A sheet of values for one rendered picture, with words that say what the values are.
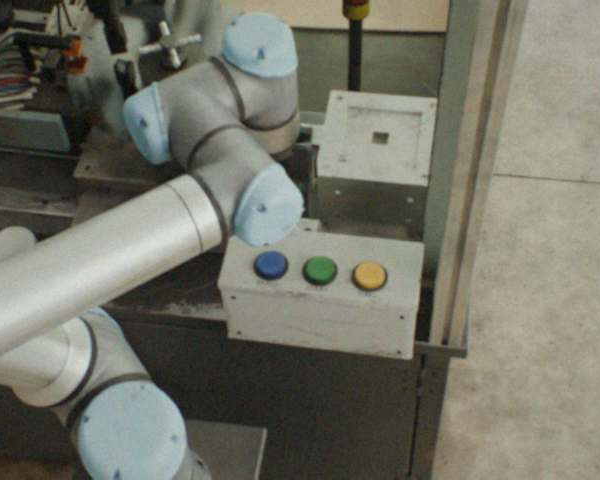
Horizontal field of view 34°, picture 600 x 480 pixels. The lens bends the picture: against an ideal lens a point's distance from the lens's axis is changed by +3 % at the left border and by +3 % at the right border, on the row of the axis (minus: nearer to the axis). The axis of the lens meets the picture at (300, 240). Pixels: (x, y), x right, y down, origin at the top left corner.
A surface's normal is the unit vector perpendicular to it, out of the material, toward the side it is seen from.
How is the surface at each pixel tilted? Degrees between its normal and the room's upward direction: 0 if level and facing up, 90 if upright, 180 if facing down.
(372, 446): 90
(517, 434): 0
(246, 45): 0
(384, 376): 90
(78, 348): 26
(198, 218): 47
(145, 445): 7
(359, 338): 90
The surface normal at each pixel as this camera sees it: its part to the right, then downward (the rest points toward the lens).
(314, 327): -0.16, 0.80
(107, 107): -0.04, -0.59
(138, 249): 0.41, 0.06
